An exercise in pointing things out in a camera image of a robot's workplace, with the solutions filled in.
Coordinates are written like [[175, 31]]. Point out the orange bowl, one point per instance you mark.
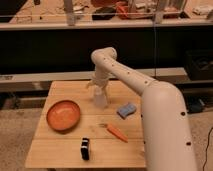
[[63, 115]]

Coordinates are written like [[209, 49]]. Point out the blue sponge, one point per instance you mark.
[[126, 110]]

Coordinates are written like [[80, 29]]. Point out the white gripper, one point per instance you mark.
[[102, 83]]

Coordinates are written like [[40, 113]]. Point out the wooden table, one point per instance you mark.
[[50, 149]]

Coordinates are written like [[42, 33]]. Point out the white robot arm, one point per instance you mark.
[[166, 130]]

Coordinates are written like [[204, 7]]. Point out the orange toy carrot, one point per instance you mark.
[[115, 131]]

